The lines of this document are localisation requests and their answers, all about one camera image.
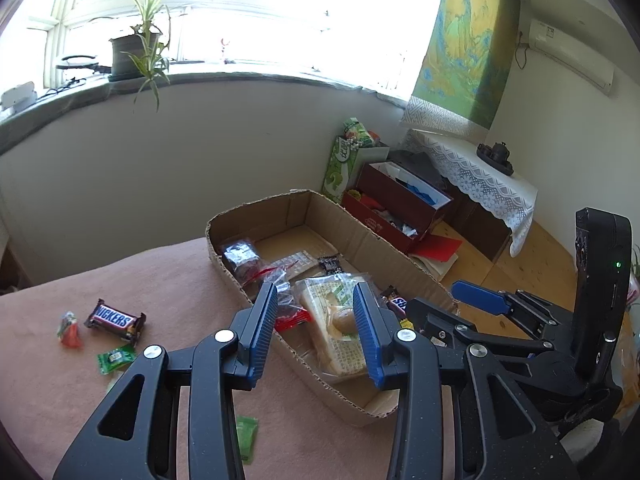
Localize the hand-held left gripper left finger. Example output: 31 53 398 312
52 281 279 480

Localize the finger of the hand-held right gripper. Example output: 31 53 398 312
405 297 555 362
451 280 574 345

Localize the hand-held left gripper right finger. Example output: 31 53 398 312
352 281 578 480

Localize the clear red candy packet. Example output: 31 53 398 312
245 266 313 333

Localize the brown chocolate bar block print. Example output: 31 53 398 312
380 286 408 318

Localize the sandwich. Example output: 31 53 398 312
294 272 381 378

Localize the dark brown snack packet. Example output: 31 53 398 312
220 240 262 281

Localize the cardboard box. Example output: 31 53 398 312
205 189 461 428

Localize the beige notebook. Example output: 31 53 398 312
410 252 460 281

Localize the red paper folder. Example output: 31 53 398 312
415 235 463 263

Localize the dark wooden cabinet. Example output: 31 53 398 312
447 185 513 263

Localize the small green packet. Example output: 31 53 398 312
235 416 259 462

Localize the lace covered side table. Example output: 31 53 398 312
402 129 540 258

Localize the blue plastic bag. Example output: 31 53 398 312
406 182 437 206

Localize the pink brown table cloth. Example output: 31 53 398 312
0 237 451 480

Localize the small red box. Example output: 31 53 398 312
341 189 418 255

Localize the large dark red box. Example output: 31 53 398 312
356 161 455 253

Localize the dark tea tray set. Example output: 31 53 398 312
475 141 516 177

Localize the green wrapped candy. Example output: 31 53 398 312
96 345 137 376

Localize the dark grey cloth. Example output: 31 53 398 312
389 149 443 183

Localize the brown chocolate bar white print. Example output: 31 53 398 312
84 299 147 343

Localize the green carton box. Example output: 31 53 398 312
321 135 353 206

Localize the red orange candy wrapper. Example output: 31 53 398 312
56 310 82 348

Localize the green snack carton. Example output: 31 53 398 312
342 117 381 150

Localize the white air conditioner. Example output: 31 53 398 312
520 0 616 96

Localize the grey stone window sill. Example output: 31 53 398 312
0 71 408 156

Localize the potted spider plant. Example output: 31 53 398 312
109 0 173 113

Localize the white power box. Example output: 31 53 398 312
0 81 37 111

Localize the yellow blue wall scroll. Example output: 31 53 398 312
401 0 521 138

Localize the black ring light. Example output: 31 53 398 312
55 54 113 73

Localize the white window frame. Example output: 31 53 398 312
25 0 451 106

